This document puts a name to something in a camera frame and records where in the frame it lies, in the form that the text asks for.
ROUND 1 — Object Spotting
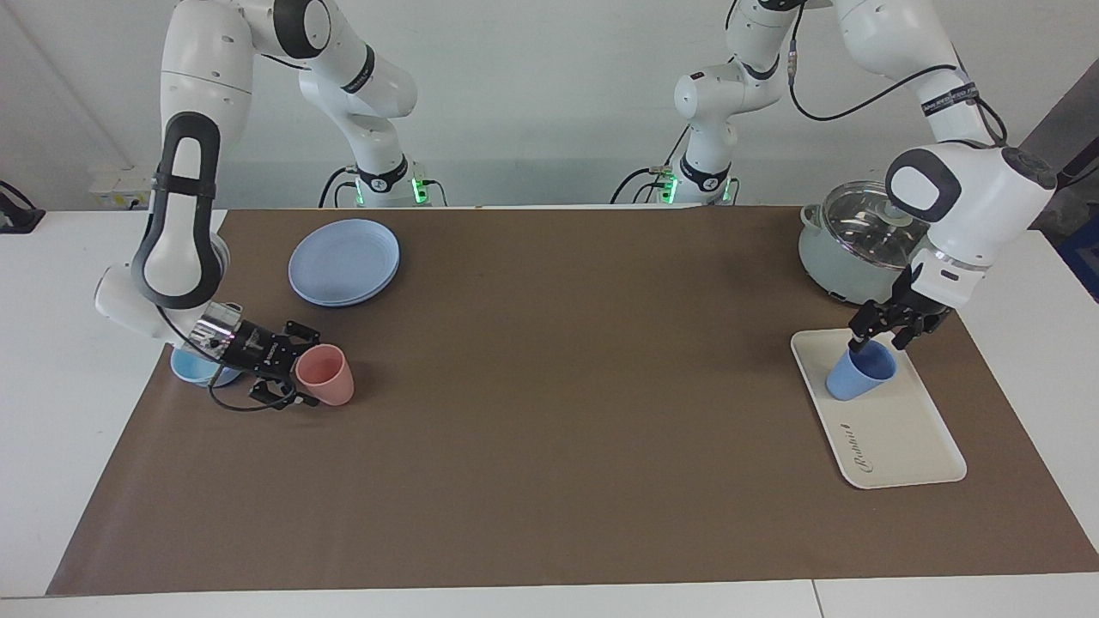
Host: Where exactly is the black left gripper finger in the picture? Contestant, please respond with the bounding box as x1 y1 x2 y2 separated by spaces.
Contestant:
847 299 887 355
891 305 952 352

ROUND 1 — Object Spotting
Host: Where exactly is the pink plastic cup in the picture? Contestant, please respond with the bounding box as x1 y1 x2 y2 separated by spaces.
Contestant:
294 344 355 407

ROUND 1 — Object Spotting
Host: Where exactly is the blue ribbed plastic cup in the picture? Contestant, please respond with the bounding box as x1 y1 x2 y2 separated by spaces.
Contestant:
826 342 897 402

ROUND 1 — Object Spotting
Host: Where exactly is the cream rabbit print tray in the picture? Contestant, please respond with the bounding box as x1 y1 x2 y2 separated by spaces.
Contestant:
790 328 968 490

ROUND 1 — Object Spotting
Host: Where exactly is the pale green cooking pot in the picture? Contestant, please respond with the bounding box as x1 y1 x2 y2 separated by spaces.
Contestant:
798 180 932 306

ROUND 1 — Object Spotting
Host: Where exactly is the light blue bowl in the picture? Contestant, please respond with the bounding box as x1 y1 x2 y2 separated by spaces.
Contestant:
169 343 246 389

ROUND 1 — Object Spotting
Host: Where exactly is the blue round plate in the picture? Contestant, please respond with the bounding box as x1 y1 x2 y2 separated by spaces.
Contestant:
288 219 402 308

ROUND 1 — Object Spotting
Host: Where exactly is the glass pot lid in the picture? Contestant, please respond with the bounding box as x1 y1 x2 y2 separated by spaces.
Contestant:
803 180 932 246

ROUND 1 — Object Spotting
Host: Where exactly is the blue box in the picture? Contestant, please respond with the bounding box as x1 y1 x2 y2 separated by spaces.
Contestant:
1059 213 1099 303

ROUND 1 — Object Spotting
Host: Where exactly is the dark grey panel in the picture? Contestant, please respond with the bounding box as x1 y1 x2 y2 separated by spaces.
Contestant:
1020 80 1099 233

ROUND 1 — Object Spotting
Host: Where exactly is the brown paper table mat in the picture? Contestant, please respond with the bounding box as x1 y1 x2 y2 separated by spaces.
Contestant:
46 206 1099 597

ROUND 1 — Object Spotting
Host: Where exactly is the black clamp object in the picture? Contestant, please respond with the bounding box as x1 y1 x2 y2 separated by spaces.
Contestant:
0 179 46 233

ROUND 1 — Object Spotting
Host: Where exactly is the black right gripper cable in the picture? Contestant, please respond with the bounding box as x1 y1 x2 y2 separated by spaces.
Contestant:
155 305 300 414

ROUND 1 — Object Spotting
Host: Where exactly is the black right base cable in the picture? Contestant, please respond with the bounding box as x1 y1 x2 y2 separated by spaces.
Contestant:
319 166 358 209

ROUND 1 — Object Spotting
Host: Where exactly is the black base cable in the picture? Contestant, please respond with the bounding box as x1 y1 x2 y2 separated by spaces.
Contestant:
319 166 358 209
610 127 692 205

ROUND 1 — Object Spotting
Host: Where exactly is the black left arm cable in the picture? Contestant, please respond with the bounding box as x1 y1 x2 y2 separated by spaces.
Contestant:
787 26 1010 147

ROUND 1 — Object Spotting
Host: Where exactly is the white wall power socket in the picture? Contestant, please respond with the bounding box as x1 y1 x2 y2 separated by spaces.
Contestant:
89 167 161 208

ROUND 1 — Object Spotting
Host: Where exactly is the black left base cable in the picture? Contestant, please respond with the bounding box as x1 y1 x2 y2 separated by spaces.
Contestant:
610 127 692 205

